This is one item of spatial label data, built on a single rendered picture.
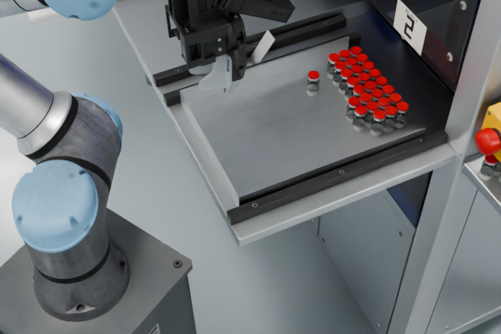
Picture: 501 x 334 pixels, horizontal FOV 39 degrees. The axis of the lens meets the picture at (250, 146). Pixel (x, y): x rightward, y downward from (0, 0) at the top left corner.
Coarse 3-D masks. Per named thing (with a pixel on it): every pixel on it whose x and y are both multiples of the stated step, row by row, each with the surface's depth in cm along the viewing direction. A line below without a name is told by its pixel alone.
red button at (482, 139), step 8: (488, 128) 106; (480, 136) 105; (488, 136) 104; (496, 136) 105; (480, 144) 106; (488, 144) 104; (496, 144) 104; (480, 152) 107; (488, 152) 105; (496, 152) 106
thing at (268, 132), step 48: (336, 48) 135; (192, 96) 128; (240, 96) 129; (288, 96) 129; (336, 96) 129; (240, 144) 122; (288, 144) 122; (336, 144) 121; (384, 144) 117; (240, 192) 115
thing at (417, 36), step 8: (400, 8) 121; (408, 8) 119; (400, 16) 121; (416, 16) 117; (400, 24) 122; (408, 24) 120; (416, 24) 118; (400, 32) 123; (408, 32) 121; (416, 32) 119; (424, 32) 116; (408, 40) 122; (416, 40) 119; (416, 48) 120
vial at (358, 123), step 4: (356, 108) 121; (360, 108) 121; (364, 108) 121; (356, 112) 120; (360, 112) 120; (364, 112) 120; (356, 116) 121; (360, 116) 120; (364, 116) 121; (356, 120) 121; (360, 120) 121; (364, 120) 121; (356, 124) 122; (360, 124) 122; (364, 124) 122; (356, 128) 123; (360, 128) 122; (364, 128) 123
